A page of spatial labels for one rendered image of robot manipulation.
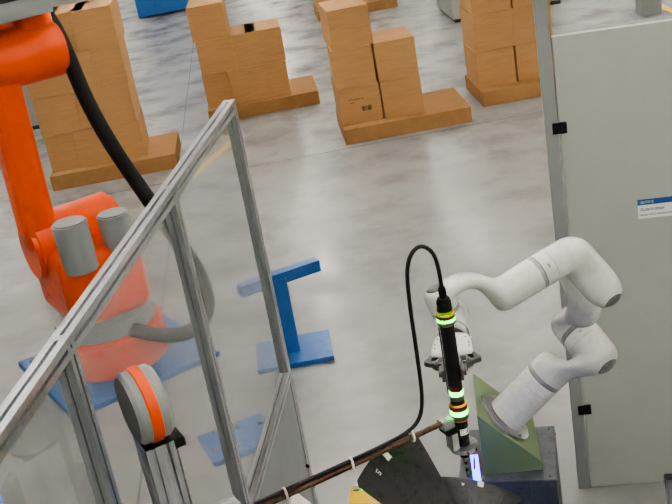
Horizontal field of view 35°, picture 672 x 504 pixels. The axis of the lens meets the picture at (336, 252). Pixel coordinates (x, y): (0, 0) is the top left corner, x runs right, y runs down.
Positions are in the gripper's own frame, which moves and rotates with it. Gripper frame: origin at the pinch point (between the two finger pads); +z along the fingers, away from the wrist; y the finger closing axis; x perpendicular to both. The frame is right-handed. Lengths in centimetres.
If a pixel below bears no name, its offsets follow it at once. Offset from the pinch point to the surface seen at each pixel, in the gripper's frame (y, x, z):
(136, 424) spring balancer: 59, 22, 47
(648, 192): -72, -30, -179
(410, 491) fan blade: 13.9, -29.9, 3.7
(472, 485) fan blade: 0, -48, -22
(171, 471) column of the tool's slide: 56, 8, 44
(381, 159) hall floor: 82, -163, -678
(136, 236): 70, 40, -9
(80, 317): 70, 40, 34
